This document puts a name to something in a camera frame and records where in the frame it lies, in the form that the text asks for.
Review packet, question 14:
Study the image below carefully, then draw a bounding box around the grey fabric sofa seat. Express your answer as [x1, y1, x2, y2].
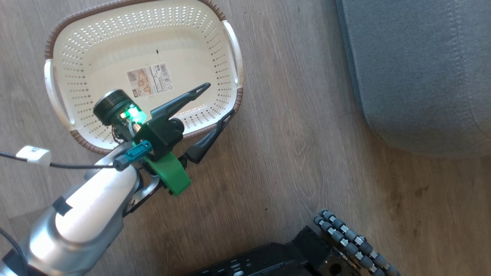
[336, 0, 491, 158]

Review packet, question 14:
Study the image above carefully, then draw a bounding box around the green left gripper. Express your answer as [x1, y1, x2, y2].
[93, 82, 236, 197]

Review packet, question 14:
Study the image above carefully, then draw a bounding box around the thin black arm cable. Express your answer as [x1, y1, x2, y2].
[0, 228, 28, 271]

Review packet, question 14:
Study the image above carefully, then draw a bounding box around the cream perforated laundry basket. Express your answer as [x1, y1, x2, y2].
[44, 0, 244, 156]

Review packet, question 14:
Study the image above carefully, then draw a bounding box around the paper basket label sticker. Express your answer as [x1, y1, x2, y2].
[126, 63, 174, 99]

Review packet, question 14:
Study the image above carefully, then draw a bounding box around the grey roller omni wheel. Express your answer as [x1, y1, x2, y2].
[313, 209, 402, 276]

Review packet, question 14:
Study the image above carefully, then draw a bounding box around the white cable tag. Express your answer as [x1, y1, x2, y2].
[16, 145, 51, 167]

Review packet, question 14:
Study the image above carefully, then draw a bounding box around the black camera cable teal plug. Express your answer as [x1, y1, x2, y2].
[0, 140, 153, 172]

